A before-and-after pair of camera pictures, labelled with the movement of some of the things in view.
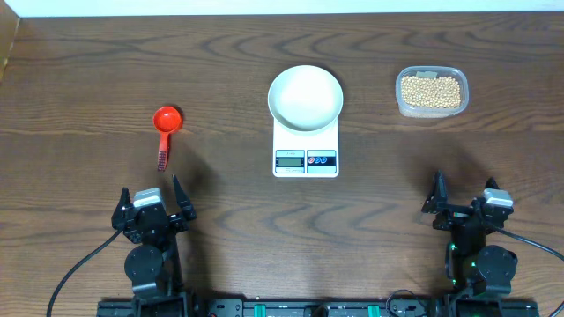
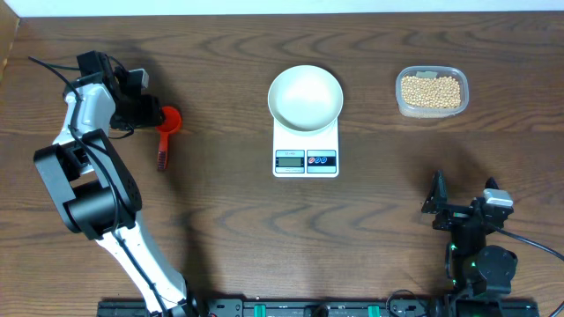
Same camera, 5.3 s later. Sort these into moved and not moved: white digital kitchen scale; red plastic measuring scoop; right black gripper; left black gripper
Moved: left black gripper
Not moved: white digital kitchen scale; right black gripper; red plastic measuring scoop
